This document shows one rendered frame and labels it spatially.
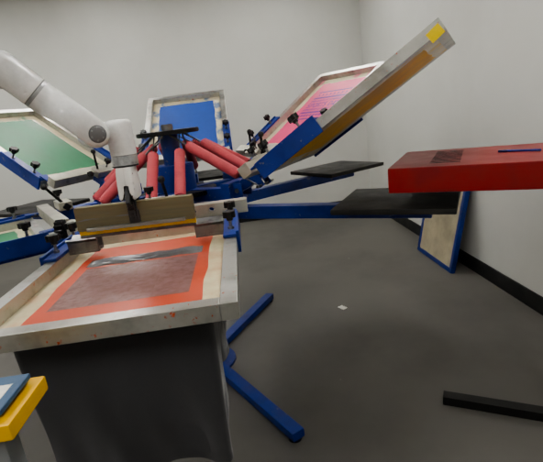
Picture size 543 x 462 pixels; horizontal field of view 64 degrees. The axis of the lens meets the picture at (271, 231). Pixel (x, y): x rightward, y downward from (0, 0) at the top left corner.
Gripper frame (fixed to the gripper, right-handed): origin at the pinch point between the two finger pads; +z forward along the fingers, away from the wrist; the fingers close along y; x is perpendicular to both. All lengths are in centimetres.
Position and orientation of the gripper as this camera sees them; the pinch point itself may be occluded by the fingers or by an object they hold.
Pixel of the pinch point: (136, 214)
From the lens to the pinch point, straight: 139.7
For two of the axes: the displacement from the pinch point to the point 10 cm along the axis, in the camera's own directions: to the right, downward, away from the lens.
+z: 1.1, 9.6, 2.6
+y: 0.9, 2.5, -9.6
